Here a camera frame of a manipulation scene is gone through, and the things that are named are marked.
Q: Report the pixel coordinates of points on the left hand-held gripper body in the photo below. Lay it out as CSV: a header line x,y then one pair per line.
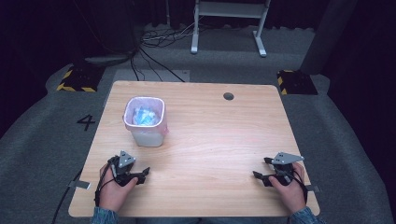
x,y
124,169

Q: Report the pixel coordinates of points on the white metal stand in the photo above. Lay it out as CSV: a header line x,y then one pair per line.
x,y
229,9

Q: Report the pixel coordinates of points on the person's right hand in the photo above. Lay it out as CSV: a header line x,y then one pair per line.
x,y
292,194

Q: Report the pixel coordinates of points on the blue crumpled wrappers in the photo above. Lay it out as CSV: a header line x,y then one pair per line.
x,y
144,116

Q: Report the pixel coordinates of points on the black yellow striped base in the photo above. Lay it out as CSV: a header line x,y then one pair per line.
x,y
297,82
81,79

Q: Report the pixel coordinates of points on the person's left hand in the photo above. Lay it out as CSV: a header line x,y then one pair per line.
x,y
112,194

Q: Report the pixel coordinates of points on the grey pillar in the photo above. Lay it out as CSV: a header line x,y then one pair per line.
x,y
330,34

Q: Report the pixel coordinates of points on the grey tape strip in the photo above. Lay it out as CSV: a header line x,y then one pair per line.
x,y
313,188
80,184

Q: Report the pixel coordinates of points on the white bin with pink bag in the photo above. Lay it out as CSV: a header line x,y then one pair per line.
x,y
148,137

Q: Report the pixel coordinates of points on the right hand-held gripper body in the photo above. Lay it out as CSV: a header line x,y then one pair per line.
x,y
285,169

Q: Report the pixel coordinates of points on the dark stand with grey base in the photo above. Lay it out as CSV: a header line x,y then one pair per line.
x,y
106,46

